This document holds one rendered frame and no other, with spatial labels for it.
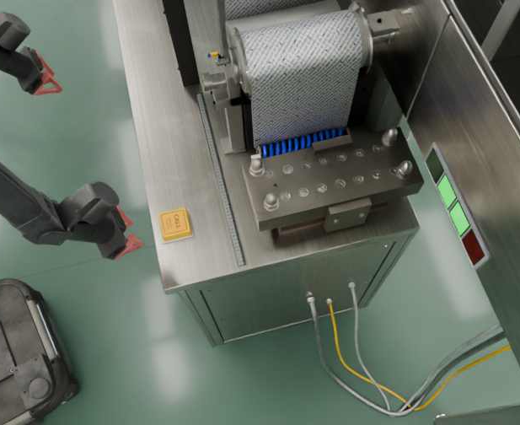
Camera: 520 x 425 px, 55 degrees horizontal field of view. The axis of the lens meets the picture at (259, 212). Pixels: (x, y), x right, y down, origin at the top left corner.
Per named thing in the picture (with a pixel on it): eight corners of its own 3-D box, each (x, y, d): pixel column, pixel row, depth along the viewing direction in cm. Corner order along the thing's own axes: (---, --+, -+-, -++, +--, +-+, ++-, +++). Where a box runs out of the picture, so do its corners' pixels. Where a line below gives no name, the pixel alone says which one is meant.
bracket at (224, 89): (218, 142, 137) (205, 64, 110) (241, 136, 138) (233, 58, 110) (222, 156, 135) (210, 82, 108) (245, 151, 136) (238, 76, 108)
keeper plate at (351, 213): (323, 226, 125) (327, 207, 115) (361, 217, 125) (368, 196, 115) (326, 234, 124) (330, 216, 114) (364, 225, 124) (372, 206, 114)
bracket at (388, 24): (363, 20, 105) (365, 13, 103) (389, 15, 105) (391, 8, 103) (371, 38, 103) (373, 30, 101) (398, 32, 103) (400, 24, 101)
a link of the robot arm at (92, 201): (18, 205, 89) (34, 243, 86) (58, 163, 86) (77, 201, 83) (70, 213, 100) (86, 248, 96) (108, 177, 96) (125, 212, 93)
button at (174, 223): (159, 217, 128) (158, 212, 126) (186, 210, 129) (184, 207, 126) (164, 241, 125) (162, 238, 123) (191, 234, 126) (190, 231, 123)
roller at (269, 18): (227, 48, 123) (222, 9, 112) (326, 27, 125) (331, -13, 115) (238, 85, 118) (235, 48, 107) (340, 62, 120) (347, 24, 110)
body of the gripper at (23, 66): (31, 48, 123) (4, 34, 117) (45, 75, 120) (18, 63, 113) (15, 66, 125) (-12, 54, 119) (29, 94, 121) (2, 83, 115)
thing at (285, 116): (254, 147, 122) (250, 99, 105) (345, 126, 124) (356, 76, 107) (254, 148, 122) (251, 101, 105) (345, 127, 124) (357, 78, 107)
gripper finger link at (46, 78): (62, 68, 129) (31, 53, 121) (72, 87, 127) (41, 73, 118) (46, 87, 131) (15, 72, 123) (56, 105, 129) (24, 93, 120)
